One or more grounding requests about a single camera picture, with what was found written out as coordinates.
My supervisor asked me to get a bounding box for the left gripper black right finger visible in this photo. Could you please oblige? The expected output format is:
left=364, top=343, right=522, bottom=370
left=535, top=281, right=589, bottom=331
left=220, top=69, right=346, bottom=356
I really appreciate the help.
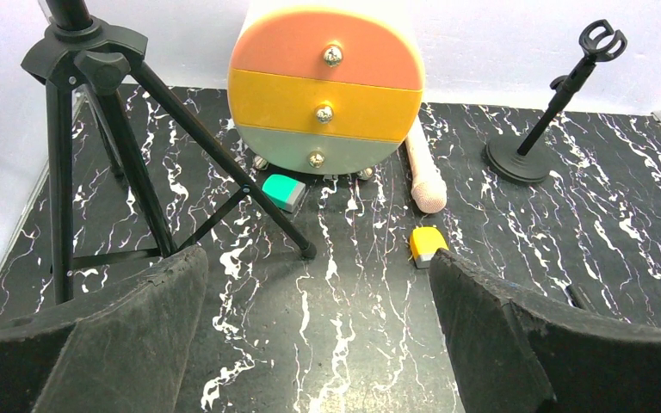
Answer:
left=429, top=249, right=661, bottom=412

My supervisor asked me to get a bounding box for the black tripod music stand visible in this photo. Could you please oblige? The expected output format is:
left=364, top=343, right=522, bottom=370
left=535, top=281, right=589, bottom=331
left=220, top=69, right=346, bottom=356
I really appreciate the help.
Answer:
left=22, top=1, right=317, bottom=304

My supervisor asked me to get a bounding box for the black blue marker pen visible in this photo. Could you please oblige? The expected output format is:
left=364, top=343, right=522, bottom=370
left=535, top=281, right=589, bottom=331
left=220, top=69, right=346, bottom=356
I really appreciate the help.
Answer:
left=565, top=284, right=595, bottom=312

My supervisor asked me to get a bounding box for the pink microphone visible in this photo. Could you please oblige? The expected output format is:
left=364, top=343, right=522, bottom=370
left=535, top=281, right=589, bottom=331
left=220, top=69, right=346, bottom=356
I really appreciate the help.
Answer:
left=405, top=118, right=448, bottom=214

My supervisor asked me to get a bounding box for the round three-colour drawer cabinet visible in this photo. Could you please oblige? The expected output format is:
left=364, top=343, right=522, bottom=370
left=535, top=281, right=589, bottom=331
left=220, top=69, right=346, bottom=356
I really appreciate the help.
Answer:
left=227, top=1, right=425, bottom=180

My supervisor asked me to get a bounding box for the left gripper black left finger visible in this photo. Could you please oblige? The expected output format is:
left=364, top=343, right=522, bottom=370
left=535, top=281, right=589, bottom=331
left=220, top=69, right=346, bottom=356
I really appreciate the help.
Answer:
left=0, top=246, right=209, bottom=412

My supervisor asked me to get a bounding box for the green and grey eraser block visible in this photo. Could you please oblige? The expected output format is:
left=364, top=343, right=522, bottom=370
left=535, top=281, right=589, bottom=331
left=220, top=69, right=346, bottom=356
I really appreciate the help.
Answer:
left=262, top=174, right=307, bottom=213

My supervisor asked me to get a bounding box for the yellow and grey eraser block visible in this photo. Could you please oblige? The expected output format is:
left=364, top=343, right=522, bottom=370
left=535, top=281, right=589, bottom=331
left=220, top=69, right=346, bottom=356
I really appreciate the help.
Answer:
left=409, top=226, right=448, bottom=269

